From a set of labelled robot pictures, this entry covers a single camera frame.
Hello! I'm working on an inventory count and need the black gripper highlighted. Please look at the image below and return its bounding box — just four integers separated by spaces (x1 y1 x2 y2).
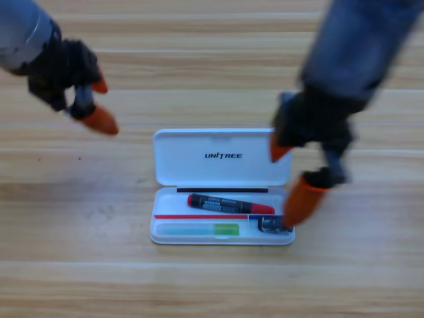
270 84 365 228
28 38 119 136

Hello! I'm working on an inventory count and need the black and blue eraser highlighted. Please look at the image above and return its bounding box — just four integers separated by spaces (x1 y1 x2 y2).
257 215 294 235

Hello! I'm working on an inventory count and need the white Unitree pencil case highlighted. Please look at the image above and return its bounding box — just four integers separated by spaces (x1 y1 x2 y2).
149 128 295 246

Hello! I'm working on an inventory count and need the red and black marker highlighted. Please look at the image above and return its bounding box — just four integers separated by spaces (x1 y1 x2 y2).
187 193 276 215

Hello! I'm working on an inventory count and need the green capped pen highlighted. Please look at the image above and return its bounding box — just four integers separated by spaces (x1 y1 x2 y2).
156 223 240 237

